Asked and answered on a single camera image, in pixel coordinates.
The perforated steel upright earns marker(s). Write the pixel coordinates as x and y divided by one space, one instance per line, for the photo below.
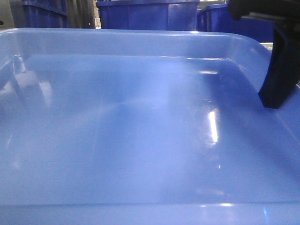
6 17

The blue crate upper left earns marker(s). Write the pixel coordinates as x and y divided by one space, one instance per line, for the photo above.
45 13

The blue crate upper middle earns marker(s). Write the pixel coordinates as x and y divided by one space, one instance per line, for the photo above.
176 15

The blue plastic tray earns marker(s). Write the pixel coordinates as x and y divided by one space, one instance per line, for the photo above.
122 127

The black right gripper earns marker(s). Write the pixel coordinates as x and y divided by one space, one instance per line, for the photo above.
284 67

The blue crate upper right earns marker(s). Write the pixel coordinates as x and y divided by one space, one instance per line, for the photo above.
216 18

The blue crate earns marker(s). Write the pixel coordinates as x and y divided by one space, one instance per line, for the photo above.
45 13
216 18
176 15

